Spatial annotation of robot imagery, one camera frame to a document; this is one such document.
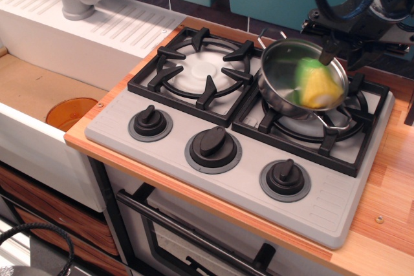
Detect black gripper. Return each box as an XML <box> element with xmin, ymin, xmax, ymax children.
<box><xmin>301</xmin><ymin>1</ymin><xmax>411</xmax><ymax>71</ymax></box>

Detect yellow green toy corncob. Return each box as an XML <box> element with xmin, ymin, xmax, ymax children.
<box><xmin>295</xmin><ymin>58</ymin><xmax>344</xmax><ymax>109</ymax></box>

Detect small steel pot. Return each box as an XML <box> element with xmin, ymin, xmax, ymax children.
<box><xmin>257</xmin><ymin>28</ymin><xmax>352</xmax><ymax>131</ymax></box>

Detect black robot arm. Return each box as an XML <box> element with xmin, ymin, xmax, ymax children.
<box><xmin>302</xmin><ymin>0</ymin><xmax>413</xmax><ymax>71</ymax></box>

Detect black right stove knob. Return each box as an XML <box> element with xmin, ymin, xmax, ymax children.
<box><xmin>259</xmin><ymin>159</ymin><xmax>311</xmax><ymax>203</ymax></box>

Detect black stove knob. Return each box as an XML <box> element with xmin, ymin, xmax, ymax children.
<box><xmin>184</xmin><ymin>126</ymin><xmax>243</xmax><ymax>175</ymax></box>
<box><xmin>127</xmin><ymin>105</ymin><xmax>173</xmax><ymax>143</ymax></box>
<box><xmin>259</xmin><ymin>159</ymin><xmax>311</xmax><ymax>203</ymax></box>

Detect grey toy stove top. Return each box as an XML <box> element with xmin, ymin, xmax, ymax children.
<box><xmin>84</xmin><ymin>48</ymin><xmax>396</xmax><ymax>251</ymax></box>

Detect black middle stove knob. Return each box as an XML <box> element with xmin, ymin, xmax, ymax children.
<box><xmin>184</xmin><ymin>126</ymin><xmax>243</xmax><ymax>175</ymax></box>

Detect black left stove knob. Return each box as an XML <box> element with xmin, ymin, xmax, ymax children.
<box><xmin>127</xmin><ymin>105</ymin><xmax>173</xmax><ymax>143</ymax></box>

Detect black right burner grate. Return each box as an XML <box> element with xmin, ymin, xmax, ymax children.
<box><xmin>232</xmin><ymin>73</ymin><xmax>394</xmax><ymax>177</ymax></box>

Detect black burner grate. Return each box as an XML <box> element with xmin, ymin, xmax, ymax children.
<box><xmin>232</xmin><ymin>73</ymin><xmax>394</xmax><ymax>177</ymax></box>
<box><xmin>127</xmin><ymin>27</ymin><xmax>263</xmax><ymax>127</ymax></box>

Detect black left burner grate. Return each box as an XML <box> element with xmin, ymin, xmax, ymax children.
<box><xmin>127</xmin><ymin>27</ymin><xmax>263</xmax><ymax>127</ymax></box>

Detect toy oven door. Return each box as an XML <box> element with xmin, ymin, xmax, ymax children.
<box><xmin>106</xmin><ymin>166</ymin><xmax>335</xmax><ymax>275</ymax></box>

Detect orange plastic plate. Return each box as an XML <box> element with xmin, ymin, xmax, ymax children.
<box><xmin>46</xmin><ymin>97</ymin><xmax>98</xmax><ymax>132</ymax></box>

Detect white toy sink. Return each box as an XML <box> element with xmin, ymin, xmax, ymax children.
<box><xmin>1</xmin><ymin>0</ymin><xmax>184</xmax><ymax>212</ymax></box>

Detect wooden drawer fronts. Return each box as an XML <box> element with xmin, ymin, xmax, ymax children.
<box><xmin>1</xmin><ymin>163</ymin><xmax>128</xmax><ymax>275</ymax></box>

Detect black cable lower left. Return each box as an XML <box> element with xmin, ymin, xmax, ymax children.
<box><xmin>0</xmin><ymin>222</ymin><xmax>75</xmax><ymax>276</ymax></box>

